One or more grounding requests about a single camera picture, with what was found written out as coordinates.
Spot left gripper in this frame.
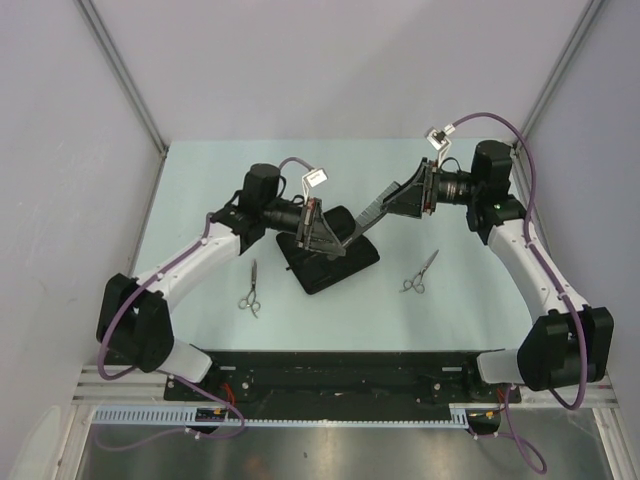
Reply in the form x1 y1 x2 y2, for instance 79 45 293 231
261 197 344 256

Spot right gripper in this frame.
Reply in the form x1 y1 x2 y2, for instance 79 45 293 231
381 158 482 219

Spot black zip tool case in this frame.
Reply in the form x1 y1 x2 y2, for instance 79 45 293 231
276 233 380 295

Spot black handle comb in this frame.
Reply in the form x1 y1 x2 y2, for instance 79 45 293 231
341 181 400 248

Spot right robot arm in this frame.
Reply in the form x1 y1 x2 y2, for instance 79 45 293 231
382 140 614 401

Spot right silver scissors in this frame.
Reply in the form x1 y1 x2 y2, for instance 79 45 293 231
399 249 440 294

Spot silver scissors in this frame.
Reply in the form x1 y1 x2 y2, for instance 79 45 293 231
238 260 261 318
399 249 440 294

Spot left silver scissors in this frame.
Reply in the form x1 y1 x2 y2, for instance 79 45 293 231
238 260 261 318

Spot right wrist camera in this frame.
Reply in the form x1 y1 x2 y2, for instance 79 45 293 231
424 124 455 163

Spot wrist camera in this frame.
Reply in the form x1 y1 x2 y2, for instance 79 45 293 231
424 124 455 163
301 168 328 201

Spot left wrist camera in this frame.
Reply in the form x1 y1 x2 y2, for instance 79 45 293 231
301 168 328 201

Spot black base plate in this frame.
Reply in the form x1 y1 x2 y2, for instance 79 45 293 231
162 349 521 424

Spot white cable duct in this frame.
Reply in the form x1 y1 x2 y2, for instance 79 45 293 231
92 405 498 429

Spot right aluminium frame post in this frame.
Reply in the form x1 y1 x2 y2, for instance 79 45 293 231
521 0 609 144

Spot aluminium frame post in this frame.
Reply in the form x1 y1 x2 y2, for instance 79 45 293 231
74 0 169 154
521 0 609 144

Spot left aluminium frame post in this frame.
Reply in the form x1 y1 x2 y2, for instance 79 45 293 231
74 0 169 154

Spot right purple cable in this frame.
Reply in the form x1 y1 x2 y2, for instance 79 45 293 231
447 112 594 476

